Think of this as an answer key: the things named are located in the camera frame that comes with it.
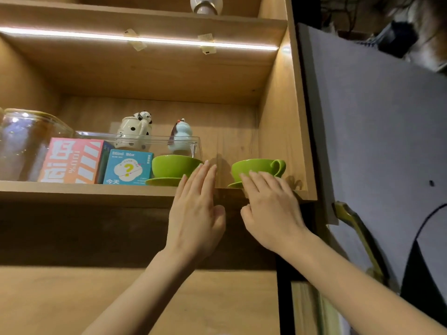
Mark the person's right hand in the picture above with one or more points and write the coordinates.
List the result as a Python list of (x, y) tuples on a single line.
[(272, 212)]

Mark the person's left hand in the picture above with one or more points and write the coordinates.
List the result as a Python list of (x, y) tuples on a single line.
[(195, 219)]

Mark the green saucer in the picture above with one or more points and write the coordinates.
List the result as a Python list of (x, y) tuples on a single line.
[(164, 182), (235, 185)]

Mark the green cup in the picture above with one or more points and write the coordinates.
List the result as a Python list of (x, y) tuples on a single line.
[(171, 166), (258, 165)]

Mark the person's right forearm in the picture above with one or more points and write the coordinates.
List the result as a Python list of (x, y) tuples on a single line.
[(349, 286)]

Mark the person's left forearm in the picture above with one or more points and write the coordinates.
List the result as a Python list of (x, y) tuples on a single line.
[(139, 300)]

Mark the light blue gourd figurine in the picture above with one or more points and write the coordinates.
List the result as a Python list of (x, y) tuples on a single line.
[(181, 137)]

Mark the teal box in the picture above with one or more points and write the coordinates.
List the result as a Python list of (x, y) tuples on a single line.
[(125, 169)]

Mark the clear acrylic tray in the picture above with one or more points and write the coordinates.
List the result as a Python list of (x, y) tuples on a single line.
[(159, 140)]

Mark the spotted dog ceramic figurine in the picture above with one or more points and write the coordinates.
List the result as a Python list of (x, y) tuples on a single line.
[(134, 130)]

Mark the white door with black drawing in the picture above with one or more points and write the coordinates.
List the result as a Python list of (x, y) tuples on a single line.
[(366, 118)]

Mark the pink striped box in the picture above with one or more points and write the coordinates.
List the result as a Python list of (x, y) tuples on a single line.
[(70, 160)]

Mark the piece of clear tape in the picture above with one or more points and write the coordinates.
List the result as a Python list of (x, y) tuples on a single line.
[(138, 45), (207, 49)]

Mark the clear glass jar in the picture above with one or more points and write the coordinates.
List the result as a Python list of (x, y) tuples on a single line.
[(24, 146)]

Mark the LED light strip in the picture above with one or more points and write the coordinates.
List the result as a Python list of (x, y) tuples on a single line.
[(87, 35)]

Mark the white round fixture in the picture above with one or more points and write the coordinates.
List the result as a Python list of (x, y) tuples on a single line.
[(206, 5)]

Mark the black box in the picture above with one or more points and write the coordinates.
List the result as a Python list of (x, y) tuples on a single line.
[(398, 38)]

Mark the pale green door frame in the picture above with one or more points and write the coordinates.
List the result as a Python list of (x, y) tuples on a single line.
[(307, 310)]

